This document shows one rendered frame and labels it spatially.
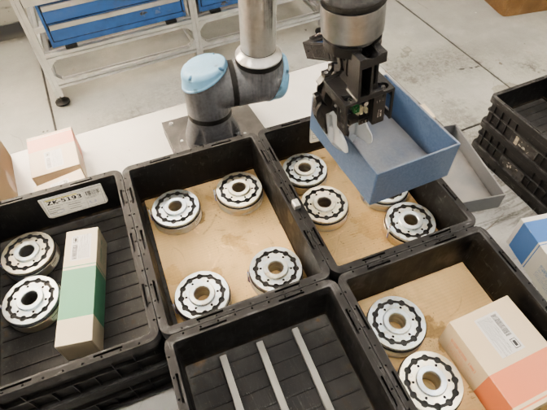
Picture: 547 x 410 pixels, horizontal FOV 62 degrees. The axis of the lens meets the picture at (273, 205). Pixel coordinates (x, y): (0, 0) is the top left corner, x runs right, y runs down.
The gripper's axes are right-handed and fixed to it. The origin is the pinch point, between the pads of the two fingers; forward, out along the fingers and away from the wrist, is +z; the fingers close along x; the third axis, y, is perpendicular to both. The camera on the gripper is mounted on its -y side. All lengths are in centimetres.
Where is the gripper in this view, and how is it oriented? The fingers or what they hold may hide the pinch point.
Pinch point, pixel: (341, 139)
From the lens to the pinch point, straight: 73.5
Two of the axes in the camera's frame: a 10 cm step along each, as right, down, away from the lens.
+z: 1.0, 6.0, 8.0
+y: 3.9, 7.1, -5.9
